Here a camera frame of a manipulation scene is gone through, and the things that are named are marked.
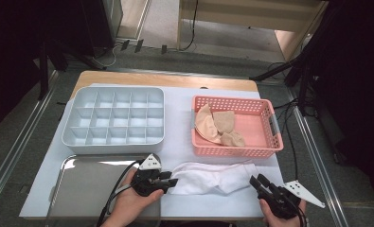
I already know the person's right hand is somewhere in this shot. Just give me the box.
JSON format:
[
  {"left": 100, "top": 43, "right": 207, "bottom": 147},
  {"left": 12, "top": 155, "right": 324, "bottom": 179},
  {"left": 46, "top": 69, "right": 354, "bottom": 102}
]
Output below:
[{"left": 259, "top": 199, "right": 308, "bottom": 227}]

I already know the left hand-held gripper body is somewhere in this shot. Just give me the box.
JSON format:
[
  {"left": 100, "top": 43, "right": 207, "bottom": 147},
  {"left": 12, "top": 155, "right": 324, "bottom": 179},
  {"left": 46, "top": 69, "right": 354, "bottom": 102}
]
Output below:
[{"left": 131, "top": 153, "right": 169, "bottom": 198}]

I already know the black stand post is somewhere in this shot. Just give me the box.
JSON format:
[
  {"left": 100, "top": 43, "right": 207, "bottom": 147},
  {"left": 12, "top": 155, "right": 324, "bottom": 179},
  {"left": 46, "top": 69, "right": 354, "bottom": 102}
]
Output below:
[{"left": 37, "top": 41, "right": 50, "bottom": 100}]

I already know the left hand-held gripper cable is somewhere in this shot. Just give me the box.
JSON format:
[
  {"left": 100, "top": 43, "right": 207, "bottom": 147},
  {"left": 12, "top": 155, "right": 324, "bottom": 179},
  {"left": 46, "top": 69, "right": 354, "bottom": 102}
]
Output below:
[{"left": 95, "top": 160, "right": 145, "bottom": 227}]

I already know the white floor cable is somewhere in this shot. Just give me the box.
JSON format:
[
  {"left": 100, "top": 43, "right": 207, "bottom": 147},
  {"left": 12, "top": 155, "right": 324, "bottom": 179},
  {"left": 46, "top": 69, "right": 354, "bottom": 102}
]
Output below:
[{"left": 93, "top": 42, "right": 126, "bottom": 69}]

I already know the peach sock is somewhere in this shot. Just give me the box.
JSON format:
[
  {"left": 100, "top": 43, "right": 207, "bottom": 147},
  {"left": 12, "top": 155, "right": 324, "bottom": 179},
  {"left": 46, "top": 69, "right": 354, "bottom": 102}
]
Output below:
[{"left": 194, "top": 103, "right": 223, "bottom": 145}]

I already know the light wooden furniture frame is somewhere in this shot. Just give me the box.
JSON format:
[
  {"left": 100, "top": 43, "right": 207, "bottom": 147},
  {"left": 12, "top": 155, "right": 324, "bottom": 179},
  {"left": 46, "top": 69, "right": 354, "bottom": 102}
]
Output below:
[{"left": 176, "top": 0, "right": 329, "bottom": 62}]

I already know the black hanging cable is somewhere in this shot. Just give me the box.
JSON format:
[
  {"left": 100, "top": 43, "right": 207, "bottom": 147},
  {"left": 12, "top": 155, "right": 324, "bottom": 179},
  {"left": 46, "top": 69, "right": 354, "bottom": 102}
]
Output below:
[{"left": 179, "top": 0, "right": 199, "bottom": 51}]

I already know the person's left hand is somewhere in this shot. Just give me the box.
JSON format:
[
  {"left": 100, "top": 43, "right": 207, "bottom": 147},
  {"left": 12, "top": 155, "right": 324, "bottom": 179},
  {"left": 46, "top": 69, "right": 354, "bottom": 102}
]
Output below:
[{"left": 102, "top": 169, "right": 166, "bottom": 227}]

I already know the tan sock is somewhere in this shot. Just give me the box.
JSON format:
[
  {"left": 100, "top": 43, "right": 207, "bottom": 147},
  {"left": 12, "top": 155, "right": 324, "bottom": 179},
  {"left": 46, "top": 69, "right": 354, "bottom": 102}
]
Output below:
[
  {"left": 212, "top": 110, "right": 237, "bottom": 135},
  {"left": 221, "top": 131, "right": 246, "bottom": 148}
]

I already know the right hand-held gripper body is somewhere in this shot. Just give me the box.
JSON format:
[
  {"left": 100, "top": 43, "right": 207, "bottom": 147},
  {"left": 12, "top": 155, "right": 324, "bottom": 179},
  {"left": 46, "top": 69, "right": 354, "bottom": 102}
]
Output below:
[{"left": 258, "top": 180, "right": 327, "bottom": 220}]

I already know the black tripod stand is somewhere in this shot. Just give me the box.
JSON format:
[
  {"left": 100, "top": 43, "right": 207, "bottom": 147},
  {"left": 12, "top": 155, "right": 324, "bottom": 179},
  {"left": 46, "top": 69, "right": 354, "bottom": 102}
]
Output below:
[{"left": 249, "top": 46, "right": 321, "bottom": 117}]

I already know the dark metal cabinet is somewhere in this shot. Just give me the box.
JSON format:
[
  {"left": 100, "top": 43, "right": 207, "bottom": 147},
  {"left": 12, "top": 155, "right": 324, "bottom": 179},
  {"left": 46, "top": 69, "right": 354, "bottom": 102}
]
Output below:
[{"left": 80, "top": 0, "right": 124, "bottom": 58}]

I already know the pink perforated plastic basket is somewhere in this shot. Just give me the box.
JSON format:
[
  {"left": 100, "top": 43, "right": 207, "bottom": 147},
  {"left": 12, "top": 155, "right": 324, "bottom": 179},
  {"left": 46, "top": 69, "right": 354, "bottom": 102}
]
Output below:
[{"left": 190, "top": 95, "right": 285, "bottom": 158}]

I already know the black curtain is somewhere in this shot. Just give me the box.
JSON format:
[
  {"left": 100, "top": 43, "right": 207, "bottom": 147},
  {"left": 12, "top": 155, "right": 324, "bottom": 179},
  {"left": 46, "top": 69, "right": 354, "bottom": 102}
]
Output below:
[
  {"left": 0, "top": 0, "right": 84, "bottom": 140},
  {"left": 307, "top": 0, "right": 374, "bottom": 218}
]

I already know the metal floor rail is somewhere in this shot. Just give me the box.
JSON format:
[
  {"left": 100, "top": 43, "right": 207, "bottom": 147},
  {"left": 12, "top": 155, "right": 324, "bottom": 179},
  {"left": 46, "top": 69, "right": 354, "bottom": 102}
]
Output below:
[
  {"left": 0, "top": 70, "right": 60, "bottom": 218},
  {"left": 287, "top": 88, "right": 349, "bottom": 227}
]

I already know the white sock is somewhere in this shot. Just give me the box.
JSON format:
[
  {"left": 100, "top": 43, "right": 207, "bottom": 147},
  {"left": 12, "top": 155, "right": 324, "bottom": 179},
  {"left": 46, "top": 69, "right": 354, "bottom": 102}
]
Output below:
[
  {"left": 217, "top": 161, "right": 260, "bottom": 194},
  {"left": 169, "top": 162, "right": 236, "bottom": 196}
]

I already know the white compartment storage box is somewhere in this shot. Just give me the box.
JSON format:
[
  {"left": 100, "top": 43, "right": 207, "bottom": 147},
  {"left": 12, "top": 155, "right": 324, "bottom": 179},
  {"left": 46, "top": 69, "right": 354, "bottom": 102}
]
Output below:
[{"left": 61, "top": 86, "right": 166, "bottom": 155}]

